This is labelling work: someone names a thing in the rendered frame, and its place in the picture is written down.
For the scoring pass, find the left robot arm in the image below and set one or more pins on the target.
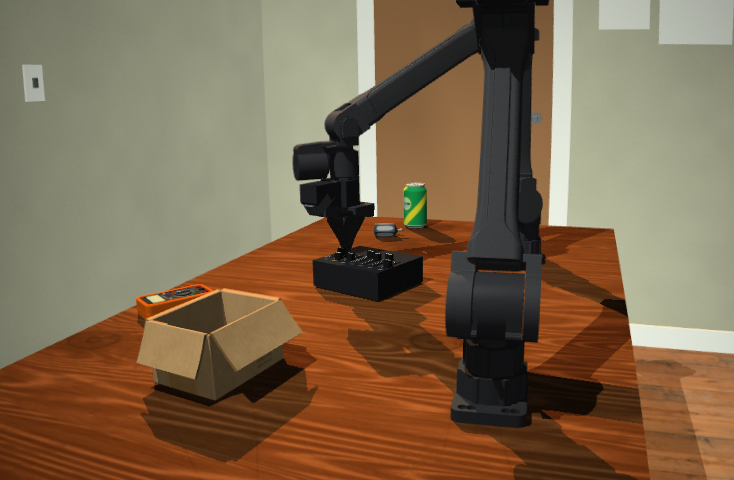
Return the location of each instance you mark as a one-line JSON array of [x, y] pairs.
[[492, 383]]

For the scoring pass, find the dark grey fader panel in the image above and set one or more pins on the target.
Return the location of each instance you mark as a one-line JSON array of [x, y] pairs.
[[368, 272]]

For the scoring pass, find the open brown cardboard box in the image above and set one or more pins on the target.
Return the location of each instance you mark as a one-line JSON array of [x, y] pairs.
[[182, 351]]

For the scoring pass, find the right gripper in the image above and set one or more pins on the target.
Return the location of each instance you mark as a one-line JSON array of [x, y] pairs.
[[346, 225]]

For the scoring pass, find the green drink can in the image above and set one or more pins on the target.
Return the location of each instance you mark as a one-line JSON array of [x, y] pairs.
[[415, 205]]

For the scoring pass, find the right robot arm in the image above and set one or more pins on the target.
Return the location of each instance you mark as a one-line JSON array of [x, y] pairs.
[[315, 160]]

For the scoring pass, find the orange digital multimeter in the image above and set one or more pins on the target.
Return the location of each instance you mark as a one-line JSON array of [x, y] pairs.
[[150, 305]]

